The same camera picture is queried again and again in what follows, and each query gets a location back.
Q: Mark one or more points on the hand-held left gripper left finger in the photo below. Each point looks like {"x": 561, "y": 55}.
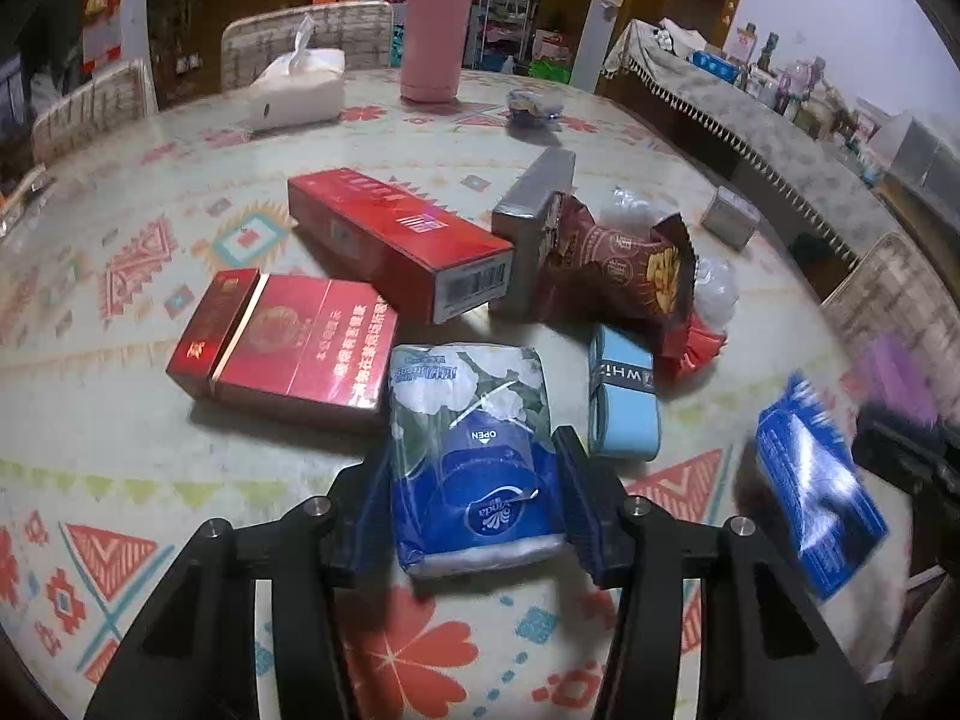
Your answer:
{"x": 369, "y": 521}

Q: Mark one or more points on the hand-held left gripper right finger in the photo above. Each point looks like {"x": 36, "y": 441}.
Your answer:
{"x": 579, "y": 510}

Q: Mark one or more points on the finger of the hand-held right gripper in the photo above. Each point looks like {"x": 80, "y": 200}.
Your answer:
{"x": 900, "y": 450}

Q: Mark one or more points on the blue foil packet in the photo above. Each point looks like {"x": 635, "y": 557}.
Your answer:
{"x": 810, "y": 480}

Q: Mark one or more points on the blue floral tissue pack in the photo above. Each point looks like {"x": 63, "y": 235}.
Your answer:
{"x": 472, "y": 457}

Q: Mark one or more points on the light blue grip tape pack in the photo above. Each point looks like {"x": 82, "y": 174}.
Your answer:
{"x": 622, "y": 412}

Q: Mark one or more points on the woven chair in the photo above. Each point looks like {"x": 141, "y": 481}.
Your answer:
{"x": 352, "y": 30}
{"x": 892, "y": 292}
{"x": 90, "y": 112}

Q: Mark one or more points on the red cigarette pack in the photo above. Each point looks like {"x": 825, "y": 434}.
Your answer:
{"x": 300, "y": 345}

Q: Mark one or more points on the red plastic bag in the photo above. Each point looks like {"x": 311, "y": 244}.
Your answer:
{"x": 694, "y": 351}

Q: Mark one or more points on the clear plastic bag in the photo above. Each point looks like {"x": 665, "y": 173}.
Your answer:
{"x": 714, "y": 292}

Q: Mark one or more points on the dark red snack wrapper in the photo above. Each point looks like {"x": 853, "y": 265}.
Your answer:
{"x": 622, "y": 262}

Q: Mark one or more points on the long red carton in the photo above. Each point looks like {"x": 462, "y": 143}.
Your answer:
{"x": 390, "y": 240}

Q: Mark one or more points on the small grey box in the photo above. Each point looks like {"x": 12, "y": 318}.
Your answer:
{"x": 729, "y": 217}

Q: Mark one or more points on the clear plastic wrapper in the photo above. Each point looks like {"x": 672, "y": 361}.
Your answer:
{"x": 630, "y": 210}

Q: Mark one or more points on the grey cardboard box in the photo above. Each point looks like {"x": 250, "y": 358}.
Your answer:
{"x": 532, "y": 195}

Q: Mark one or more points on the dark wooden sideboard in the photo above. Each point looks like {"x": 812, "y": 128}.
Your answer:
{"x": 750, "y": 169}

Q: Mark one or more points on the row of bottles and jars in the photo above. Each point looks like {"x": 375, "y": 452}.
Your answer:
{"x": 780, "y": 82}

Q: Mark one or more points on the crumpled blue wrapper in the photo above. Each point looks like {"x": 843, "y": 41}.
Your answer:
{"x": 532, "y": 106}

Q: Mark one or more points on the white tissue pack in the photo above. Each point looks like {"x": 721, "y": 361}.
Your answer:
{"x": 300, "y": 90}

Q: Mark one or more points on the green bag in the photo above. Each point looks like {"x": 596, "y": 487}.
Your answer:
{"x": 551, "y": 69}

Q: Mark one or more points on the pink bottle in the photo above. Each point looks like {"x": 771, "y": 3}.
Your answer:
{"x": 435, "y": 37}

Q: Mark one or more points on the red wall calendar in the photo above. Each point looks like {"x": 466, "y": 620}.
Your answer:
{"x": 103, "y": 15}

